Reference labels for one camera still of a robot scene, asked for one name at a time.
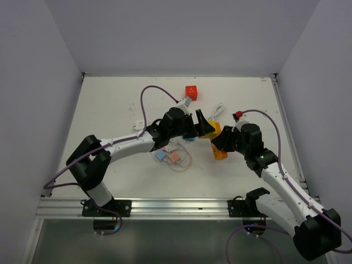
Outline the aluminium front rail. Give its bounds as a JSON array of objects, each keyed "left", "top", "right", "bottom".
[{"left": 35, "top": 196, "right": 325, "bottom": 221}]

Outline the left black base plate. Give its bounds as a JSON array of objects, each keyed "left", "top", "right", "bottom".
[{"left": 80, "top": 199, "right": 131, "bottom": 217}]

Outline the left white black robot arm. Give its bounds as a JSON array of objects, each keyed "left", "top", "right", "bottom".
[{"left": 66, "top": 107, "right": 215, "bottom": 216}]

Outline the white power cord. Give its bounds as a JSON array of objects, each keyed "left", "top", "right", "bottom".
[{"left": 207, "top": 102, "right": 225, "bottom": 122}]

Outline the red cube socket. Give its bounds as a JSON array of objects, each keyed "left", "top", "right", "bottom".
[{"left": 185, "top": 85, "right": 198, "bottom": 101}]

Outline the blue usb cable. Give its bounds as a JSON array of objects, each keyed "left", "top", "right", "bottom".
[{"left": 150, "top": 142, "right": 190, "bottom": 168}]

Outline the blue usb charger plug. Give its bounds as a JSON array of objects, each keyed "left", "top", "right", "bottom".
[{"left": 154, "top": 150, "right": 167, "bottom": 162}]

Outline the yellow cube socket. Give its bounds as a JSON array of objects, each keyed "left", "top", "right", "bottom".
[{"left": 198, "top": 120, "right": 222, "bottom": 139}]

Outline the pink usb charger plug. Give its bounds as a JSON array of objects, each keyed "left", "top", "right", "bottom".
[{"left": 168, "top": 152, "right": 181, "bottom": 164}]

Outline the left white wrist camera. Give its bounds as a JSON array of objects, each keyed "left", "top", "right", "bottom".
[{"left": 176, "top": 96, "right": 192, "bottom": 112}]

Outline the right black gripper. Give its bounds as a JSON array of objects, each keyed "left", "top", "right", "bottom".
[{"left": 212, "top": 125, "right": 249, "bottom": 156}]

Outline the pink blue white adapter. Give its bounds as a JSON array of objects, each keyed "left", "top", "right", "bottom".
[{"left": 133, "top": 119, "right": 146, "bottom": 131}]

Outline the grey plug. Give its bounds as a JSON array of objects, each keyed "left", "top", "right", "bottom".
[{"left": 164, "top": 139, "right": 179, "bottom": 152}]

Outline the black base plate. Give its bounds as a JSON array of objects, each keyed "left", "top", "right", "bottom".
[
  {"left": 227, "top": 196, "right": 264, "bottom": 217},
  {"left": 80, "top": 199, "right": 131, "bottom": 217}
]

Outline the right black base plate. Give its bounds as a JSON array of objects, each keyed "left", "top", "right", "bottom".
[{"left": 227, "top": 196, "right": 264, "bottom": 217}]

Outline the bright blue plug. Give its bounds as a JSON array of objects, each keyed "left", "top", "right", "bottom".
[{"left": 182, "top": 136, "right": 196, "bottom": 142}]

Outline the orange power strip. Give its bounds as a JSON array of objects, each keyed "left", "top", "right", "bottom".
[{"left": 211, "top": 144, "right": 228, "bottom": 161}]

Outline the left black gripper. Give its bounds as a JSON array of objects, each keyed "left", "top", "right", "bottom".
[{"left": 168, "top": 109, "right": 215, "bottom": 139}]

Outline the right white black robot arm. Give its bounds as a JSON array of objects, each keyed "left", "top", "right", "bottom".
[{"left": 211, "top": 123, "right": 342, "bottom": 261}]

